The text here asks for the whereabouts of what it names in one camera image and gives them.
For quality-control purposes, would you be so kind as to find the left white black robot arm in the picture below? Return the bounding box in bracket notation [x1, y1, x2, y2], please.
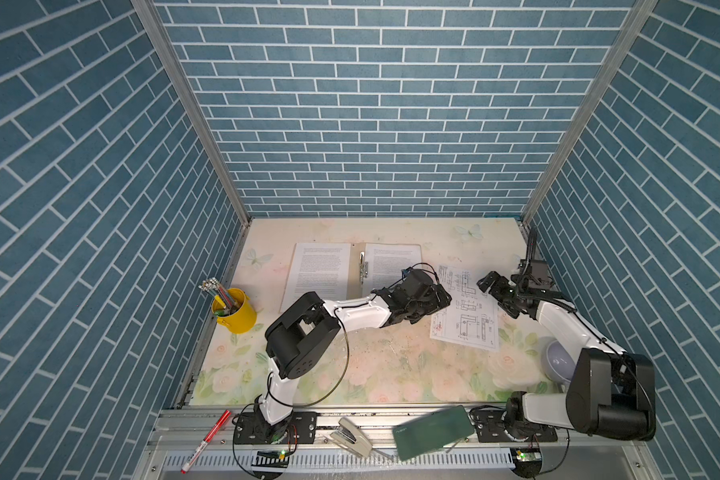
[254, 264, 452, 426]

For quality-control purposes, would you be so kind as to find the diagram paper sheet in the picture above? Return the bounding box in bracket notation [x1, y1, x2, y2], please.
[430, 265, 500, 352]

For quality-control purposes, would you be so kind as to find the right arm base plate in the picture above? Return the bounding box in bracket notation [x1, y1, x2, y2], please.
[468, 406, 558, 443]

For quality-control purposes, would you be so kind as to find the grey stapler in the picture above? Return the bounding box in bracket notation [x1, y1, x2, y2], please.
[330, 417, 373, 458]

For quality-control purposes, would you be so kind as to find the red marker pen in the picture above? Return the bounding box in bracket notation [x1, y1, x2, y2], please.
[180, 410, 231, 474]

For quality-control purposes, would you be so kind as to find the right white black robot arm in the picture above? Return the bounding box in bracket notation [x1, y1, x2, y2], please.
[477, 259, 657, 441]

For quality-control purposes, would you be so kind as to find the beige cardboard folder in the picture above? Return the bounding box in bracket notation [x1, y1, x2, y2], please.
[278, 242, 424, 314]

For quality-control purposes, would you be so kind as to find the printed text paper sheet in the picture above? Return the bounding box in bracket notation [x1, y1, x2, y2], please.
[280, 243, 351, 313]

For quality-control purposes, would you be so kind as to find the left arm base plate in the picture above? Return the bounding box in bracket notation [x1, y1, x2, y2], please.
[234, 410, 317, 445]

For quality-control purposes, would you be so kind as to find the yellow pen cup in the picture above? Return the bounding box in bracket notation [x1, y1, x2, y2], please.
[211, 288, 257, 334]

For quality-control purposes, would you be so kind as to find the lilac ceramic cup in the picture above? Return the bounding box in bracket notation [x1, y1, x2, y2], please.
[540, 340, 576, 385]

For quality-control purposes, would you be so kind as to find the coloured pens bundle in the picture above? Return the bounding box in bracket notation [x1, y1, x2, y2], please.
[199, 277, 240, 316]

